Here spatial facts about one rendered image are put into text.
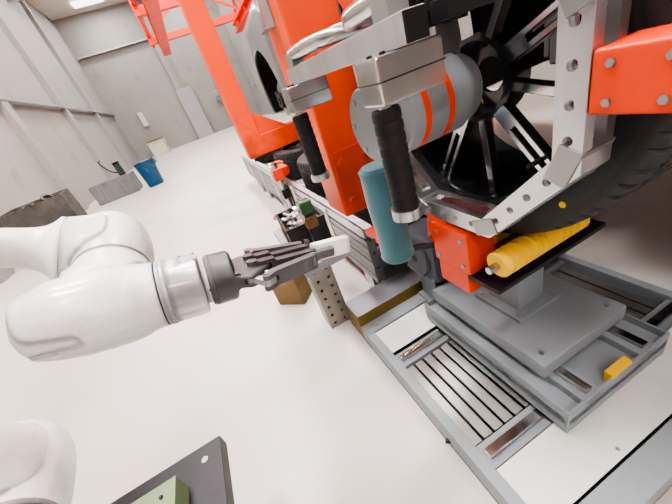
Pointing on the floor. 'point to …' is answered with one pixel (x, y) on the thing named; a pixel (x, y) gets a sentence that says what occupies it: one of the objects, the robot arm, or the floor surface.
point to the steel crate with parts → (43, 211)
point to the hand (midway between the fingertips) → (330, 247)
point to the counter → (159, 146)
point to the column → (329, 297)
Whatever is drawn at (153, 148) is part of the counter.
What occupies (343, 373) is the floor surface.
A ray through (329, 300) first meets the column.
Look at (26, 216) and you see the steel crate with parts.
